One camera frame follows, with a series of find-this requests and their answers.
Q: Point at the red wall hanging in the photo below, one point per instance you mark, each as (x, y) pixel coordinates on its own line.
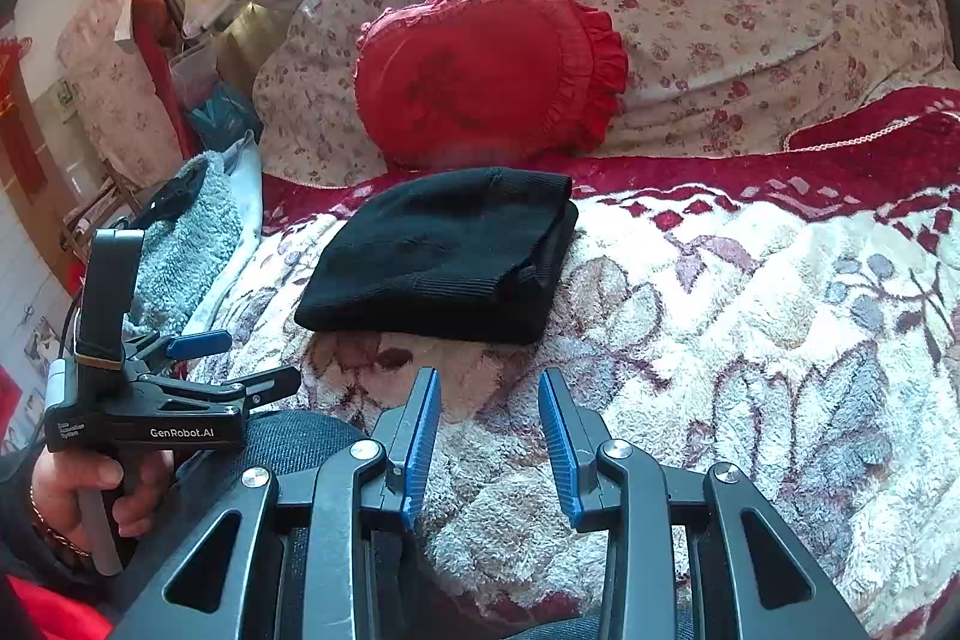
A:
(19, 153)

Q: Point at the teal plastic bag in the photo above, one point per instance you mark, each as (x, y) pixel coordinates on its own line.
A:
(221, 115)

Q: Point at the clear plastic container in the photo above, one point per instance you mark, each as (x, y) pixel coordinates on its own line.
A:
(195, 66)

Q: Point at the red jacket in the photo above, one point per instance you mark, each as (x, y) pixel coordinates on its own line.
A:
(52, 614)

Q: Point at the red round ruffled cushion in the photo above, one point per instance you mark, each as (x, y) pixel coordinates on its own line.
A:
(480, 78)

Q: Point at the person's leg in jeans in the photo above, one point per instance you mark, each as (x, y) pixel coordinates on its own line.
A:
(300, 437)

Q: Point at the person's left hand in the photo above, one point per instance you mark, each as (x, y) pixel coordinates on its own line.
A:
(60, 490)

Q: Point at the floral cloth cover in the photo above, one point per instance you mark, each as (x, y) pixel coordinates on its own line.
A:
(112, 85)

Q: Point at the grey-blue fluffy towel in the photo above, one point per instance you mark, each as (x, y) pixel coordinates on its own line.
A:
(187, 250)

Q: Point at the black pants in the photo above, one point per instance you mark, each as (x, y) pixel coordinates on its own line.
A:
(435, 257)

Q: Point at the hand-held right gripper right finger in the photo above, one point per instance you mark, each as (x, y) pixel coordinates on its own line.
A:
(559, 452)

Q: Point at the red and white floral blanket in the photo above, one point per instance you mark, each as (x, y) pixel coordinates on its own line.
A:
(750, 347)

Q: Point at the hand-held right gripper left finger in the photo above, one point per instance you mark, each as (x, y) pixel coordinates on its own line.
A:
(424, 445)

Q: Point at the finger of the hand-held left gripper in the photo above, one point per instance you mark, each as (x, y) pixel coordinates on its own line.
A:
(199, 344)
(255, 385)

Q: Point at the red hanging cloth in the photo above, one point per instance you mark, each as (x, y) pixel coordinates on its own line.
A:
(154, 48)

